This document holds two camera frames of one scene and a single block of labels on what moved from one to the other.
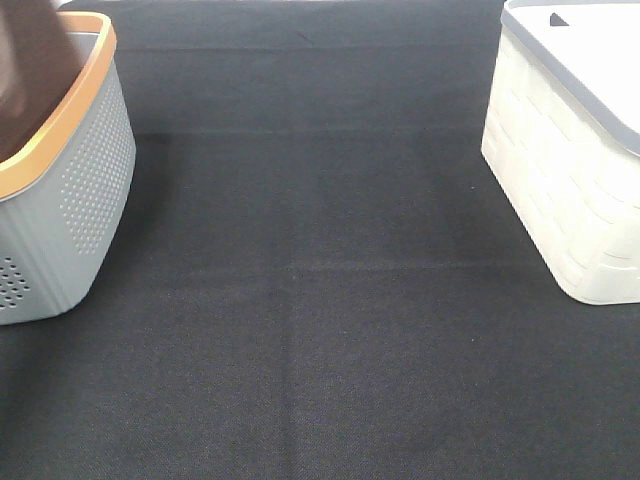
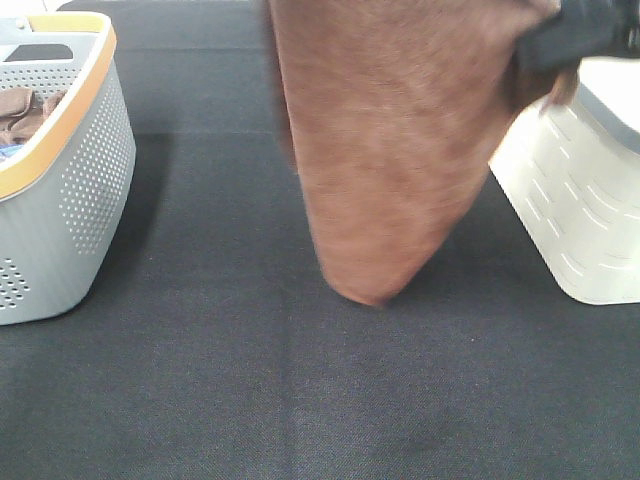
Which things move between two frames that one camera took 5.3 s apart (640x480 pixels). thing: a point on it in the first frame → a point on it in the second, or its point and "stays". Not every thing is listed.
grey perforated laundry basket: (61, 202) stays
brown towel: (38, 67) → (392, 110)
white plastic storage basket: (563, 136) stays
